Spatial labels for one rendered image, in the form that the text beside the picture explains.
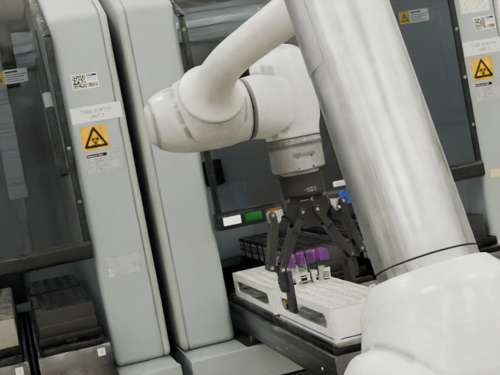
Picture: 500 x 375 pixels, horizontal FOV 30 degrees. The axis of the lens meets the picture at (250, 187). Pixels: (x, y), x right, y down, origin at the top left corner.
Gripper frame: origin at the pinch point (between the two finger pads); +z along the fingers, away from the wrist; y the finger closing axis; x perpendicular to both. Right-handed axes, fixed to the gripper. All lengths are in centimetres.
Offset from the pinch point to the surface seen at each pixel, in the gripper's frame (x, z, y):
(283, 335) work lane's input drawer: 4.2, 6.4, -6.9
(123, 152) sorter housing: 38, -29, -23
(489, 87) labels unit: 38, -29, 59
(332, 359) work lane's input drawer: -20.8, 6.1, -6.8
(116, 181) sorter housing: 38, -24, -26
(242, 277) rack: 34.0, -0.2, -5.1
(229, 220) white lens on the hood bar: 35.2, -11.9, -5.2
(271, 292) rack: 13.8, 0.4, -5.0
